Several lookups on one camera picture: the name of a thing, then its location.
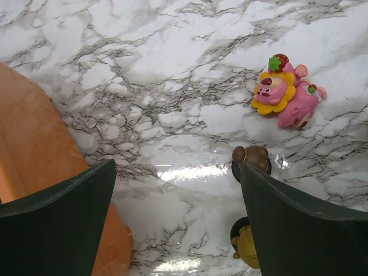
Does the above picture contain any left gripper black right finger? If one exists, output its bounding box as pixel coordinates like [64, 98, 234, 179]
[240, 163, 367, 275]

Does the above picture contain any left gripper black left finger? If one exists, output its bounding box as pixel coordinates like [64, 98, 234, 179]
[1, 159, 116, 275]

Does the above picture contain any pink bear yellow flower figurine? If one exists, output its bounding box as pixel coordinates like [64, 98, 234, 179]
[251, 53, 308, 115]

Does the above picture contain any olive hat figurine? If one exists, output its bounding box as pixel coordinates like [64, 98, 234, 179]
[230, 217, 260, 269]

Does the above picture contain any orange plastic bin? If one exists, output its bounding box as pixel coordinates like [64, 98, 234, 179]
[1, 64, 133, 275]

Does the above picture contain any brown hair bun figurine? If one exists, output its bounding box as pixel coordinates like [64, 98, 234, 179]
[231, 145, 272, 183]

